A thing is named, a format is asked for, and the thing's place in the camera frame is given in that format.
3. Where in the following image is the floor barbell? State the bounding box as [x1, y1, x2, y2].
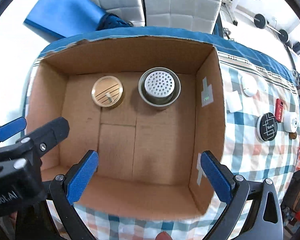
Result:
[253, 14, 290, 44]

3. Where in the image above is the black small speaker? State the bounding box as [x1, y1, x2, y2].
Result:
[293, 42, 300, 55]

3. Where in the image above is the silver perforated metal can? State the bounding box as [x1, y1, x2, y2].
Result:
[138, 67, 181, 111]

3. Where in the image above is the white earbuds case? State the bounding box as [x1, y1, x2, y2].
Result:
[241, 75, 258, 97]

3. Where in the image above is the red small card box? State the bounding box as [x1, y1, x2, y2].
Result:
[274, 99, 284, 122]

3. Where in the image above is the black round tin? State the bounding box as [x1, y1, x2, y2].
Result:
[256, 112, 278, 141]

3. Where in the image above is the white squat rack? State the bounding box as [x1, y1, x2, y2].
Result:
[219, 0, 256, 27]

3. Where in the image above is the open cardboard box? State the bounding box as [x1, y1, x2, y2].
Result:
[26, 36, 225, 220]

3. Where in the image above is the dark blue knit fabric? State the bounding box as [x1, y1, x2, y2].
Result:
[96, 13, 134, 31]

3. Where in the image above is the white round jar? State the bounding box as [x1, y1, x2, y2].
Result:
[283, 112, 299, 133]

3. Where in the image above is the right grey padded chair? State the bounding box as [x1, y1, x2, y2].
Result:
[144, 0, 222, 34]

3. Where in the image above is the checkered tablecloth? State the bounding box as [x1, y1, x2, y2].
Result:
[26, 27, 300, 239]

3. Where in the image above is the blue folded mat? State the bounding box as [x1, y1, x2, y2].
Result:
[24, 0, 107, 38]

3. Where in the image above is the small brown wooden object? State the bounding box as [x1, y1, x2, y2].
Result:
[289, 132, 297, 140]

